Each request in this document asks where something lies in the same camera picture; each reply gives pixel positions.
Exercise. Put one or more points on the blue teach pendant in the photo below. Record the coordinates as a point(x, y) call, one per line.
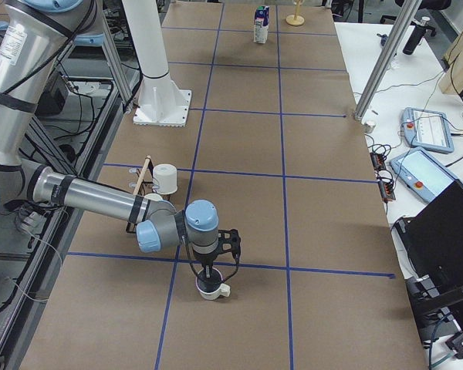
point(422, 173)
point(428, 129)

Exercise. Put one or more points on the white mug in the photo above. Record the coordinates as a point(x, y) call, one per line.
point(212, 287)

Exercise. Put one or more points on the upper blue teach pendant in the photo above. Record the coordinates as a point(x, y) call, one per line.
point(428, 129)

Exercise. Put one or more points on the wooden stand with round base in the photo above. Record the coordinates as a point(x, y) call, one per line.
point(296, 19)

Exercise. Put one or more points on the black power strip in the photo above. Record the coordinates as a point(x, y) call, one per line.
point(384, 177)

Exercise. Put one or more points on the lower blue teach pendant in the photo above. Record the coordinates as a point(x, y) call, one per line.
point(422, 173)

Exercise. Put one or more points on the blue white milk carton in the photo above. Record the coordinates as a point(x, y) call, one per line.
point(261, 24)

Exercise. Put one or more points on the black monitor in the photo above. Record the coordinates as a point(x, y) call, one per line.
point(433, 239)

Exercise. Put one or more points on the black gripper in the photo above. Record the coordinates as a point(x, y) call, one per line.
point(207, 260)

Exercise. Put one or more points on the black cylindrical bottle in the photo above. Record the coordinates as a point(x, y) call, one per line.
point(416, 36)

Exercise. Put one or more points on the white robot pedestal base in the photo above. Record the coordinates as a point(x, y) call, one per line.
point(160, 101)

